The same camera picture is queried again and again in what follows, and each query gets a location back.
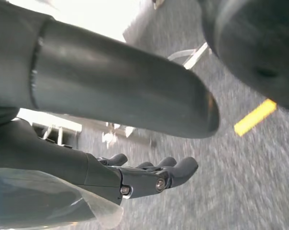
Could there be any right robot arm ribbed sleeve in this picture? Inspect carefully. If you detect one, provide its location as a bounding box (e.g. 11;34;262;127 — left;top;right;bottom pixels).
0;106;20;127

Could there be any clear plastic film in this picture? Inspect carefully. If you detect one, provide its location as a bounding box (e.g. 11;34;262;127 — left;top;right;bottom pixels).
0;167;125;230

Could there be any white frame stand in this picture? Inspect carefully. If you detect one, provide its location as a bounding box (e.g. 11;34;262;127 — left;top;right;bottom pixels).
168;42;210;70

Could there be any yellow floor tape line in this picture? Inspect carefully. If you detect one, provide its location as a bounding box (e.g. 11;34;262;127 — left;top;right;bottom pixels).
233;98;278;137

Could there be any white low furniture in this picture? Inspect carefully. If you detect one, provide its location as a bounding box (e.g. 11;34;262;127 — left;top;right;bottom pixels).
17;108;83;134

